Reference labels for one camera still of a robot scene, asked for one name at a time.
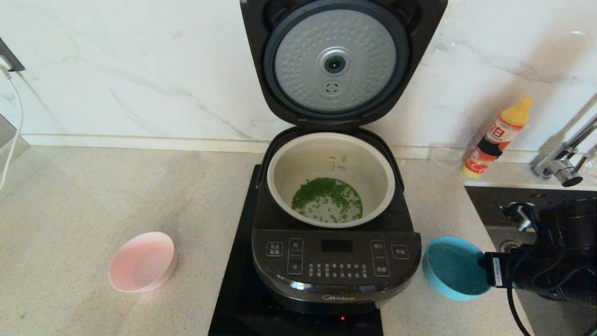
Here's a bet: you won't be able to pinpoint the dark steel sink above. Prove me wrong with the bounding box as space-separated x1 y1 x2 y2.
465 186 597 336

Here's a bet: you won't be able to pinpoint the chopped green onions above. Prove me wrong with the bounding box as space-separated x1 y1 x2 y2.
292 177 363 224

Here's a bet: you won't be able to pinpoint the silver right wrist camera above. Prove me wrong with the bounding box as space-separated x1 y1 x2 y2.
501 203 537 231

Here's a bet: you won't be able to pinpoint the black right camera cable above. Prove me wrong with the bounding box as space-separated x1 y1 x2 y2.
499 202 541 336

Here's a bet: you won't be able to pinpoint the white power cable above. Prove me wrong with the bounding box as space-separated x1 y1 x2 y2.
0 70 25 192

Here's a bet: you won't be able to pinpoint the pink bowl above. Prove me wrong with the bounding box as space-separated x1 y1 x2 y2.
108 231 177 294

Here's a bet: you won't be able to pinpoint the dark wall socket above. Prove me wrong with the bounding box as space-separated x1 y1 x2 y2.
0 38 26 73

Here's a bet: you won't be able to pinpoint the yellow orange detergent bottle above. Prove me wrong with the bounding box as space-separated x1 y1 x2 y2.
462 98 533 179

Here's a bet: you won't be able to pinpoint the chrome faucet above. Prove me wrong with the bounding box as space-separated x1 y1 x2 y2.
530 112 597 187

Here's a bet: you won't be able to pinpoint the blue bowl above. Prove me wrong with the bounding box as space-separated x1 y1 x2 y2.
422 236 493 301

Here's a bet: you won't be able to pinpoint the black glass cooktop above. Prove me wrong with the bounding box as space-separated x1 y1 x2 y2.
208 164 384 336

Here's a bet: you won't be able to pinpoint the clear glass cup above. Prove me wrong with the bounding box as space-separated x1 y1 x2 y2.
428 143 462 169

